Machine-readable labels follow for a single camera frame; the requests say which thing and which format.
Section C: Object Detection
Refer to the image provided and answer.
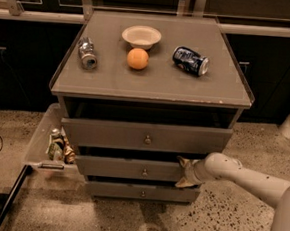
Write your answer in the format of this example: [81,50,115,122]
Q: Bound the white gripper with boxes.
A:
[175,156,202,188]

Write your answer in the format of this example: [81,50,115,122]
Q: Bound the grey drawer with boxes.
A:
[76,155,185,182]
[61,118,233,154]
[86,181,200,203]

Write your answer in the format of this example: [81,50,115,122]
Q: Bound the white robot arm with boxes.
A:
[176,152,290,231]

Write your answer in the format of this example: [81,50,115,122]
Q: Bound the grey bottom drawer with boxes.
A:
[86,181,200,203]

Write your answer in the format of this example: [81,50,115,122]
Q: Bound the grey top drawer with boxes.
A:
[61,118,233,154]

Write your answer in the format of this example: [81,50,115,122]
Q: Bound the grey drawer cabinet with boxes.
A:
[40,6,262,210]

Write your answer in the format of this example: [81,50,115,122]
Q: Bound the brown snack bag in bin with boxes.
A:
[64,137,76,164]

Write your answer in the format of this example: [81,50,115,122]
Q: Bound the crushed blue can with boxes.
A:
[172,46,209,77]

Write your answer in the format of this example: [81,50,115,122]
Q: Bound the orange fruit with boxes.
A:
[126,48,149,70]

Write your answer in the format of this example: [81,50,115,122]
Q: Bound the green bottle in bin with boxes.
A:
[47,128,65,161]

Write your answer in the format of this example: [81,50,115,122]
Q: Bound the clear plastic bin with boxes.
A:
[24,103,78,175]

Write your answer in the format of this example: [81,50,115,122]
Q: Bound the white paper bowl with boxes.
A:
[122,25,162,50]

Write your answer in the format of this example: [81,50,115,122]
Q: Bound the crushed silver can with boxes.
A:
[77,37,97,70]

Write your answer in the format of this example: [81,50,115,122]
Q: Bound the black floor rail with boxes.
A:
[0,165,33,227]

